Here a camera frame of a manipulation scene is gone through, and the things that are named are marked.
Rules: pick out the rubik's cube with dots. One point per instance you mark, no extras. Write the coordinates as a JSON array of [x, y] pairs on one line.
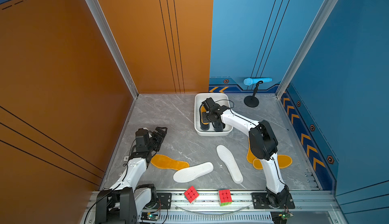
[[225, 197], [191, 195]]

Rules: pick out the clear curved strip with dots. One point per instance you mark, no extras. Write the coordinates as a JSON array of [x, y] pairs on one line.
[[213, 212]]

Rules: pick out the left green circuit board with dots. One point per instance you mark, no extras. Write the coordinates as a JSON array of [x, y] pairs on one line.
[[149, 217]]

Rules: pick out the right circuit board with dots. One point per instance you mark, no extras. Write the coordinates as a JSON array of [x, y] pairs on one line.
[[281, 218]]

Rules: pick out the yellow insole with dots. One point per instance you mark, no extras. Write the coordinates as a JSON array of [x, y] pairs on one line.
[[250, 157], [203, 113], [164, 162], [283, 160]]

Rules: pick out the dark grey insole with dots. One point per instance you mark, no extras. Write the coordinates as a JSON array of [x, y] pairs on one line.
[[218, 126], [204, 126]]

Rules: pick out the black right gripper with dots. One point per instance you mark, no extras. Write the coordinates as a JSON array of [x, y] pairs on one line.
[[204, 119]]

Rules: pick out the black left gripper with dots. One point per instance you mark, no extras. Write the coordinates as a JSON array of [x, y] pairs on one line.
[[159, 138]]

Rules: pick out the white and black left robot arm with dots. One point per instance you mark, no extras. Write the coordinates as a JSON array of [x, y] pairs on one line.
[[125, 199]]

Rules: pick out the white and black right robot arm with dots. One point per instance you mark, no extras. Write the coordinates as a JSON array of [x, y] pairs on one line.
[[262, 144]]

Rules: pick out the white insole left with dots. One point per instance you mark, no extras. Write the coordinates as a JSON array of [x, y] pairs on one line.
[[191, 173]]

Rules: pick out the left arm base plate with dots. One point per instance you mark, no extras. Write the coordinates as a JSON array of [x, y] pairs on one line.
[[161, 200]]

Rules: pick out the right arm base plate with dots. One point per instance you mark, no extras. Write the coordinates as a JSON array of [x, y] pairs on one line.
[[260, 201]]

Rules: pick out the white insole right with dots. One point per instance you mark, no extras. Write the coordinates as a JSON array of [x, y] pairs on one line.
[[228, 159]]

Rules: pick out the aluminium front rail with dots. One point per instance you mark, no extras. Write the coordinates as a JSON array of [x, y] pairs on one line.
[[311, 207]]

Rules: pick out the white rectangular storage box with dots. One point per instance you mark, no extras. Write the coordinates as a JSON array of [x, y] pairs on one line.
[[219, 98]]

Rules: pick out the left rubik's cube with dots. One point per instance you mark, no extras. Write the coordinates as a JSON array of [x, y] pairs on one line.
[[191, 195]]

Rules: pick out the blue microphone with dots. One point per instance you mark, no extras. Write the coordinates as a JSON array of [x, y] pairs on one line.
[[252, 81]]

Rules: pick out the white insole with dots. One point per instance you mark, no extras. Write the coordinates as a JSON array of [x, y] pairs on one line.
[[191, 173], [228, 159]]

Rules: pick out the right rubik's cube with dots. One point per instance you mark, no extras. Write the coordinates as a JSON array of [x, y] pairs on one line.
[[225, 197]]

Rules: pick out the black microphone stand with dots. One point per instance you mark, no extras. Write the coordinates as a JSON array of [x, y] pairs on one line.
[[252, 101]]

